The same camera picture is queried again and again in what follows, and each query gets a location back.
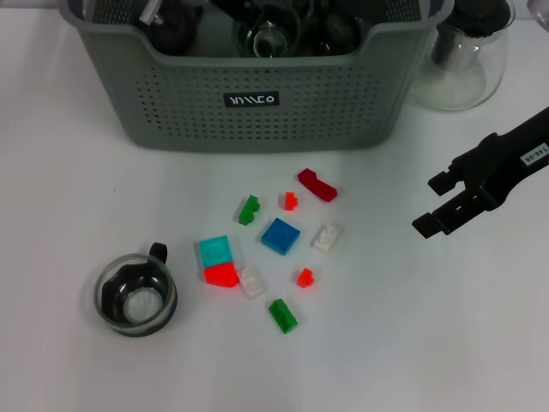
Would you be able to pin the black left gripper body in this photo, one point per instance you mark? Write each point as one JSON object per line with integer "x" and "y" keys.
{"x": 261, "y": 7}

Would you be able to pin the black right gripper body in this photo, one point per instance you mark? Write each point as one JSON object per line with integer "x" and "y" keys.
{"x": 502, "y": 167}

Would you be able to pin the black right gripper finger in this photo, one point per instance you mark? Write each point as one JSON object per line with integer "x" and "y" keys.
{"x": 444, "y": 184}
{"x": 442, "y": 219}

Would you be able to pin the grey-green perforated storage bin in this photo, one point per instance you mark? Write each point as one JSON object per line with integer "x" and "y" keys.
{"x": 300, "y": 107}

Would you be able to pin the black round teapot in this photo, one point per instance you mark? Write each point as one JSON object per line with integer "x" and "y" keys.
{"x": 176, "y": 36}

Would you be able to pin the glass teapot with black lid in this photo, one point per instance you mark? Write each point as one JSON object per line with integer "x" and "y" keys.
{"x": 463, "y": 81}

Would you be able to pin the white two-stud toy brick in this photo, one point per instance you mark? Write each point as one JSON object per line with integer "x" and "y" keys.
{"x": 252, "y": 283}
{"x": 326, "y": 239}

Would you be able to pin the dark red long toy brick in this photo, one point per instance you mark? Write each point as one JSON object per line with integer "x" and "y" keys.
{"x": 317, "y": 185}

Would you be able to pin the small red-orange toy brick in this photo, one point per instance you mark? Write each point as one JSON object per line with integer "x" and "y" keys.
{"x": 305, "y": 278}
{"x": 291, "y": 201}

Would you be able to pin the blue square toy brick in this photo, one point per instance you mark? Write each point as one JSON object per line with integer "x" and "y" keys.
{"x": 279, "y": 236}

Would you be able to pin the green toy brick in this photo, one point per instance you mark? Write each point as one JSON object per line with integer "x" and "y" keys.
{"x": 283, "y": 316}
{"x": 249, "y": 210}

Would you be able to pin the red-orange sloped toy brick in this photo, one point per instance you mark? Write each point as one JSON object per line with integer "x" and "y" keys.
{"x": 221, "y": 275}

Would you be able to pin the teal square toy brick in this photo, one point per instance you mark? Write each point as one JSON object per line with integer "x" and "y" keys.
{"x": 215, "y": 252}

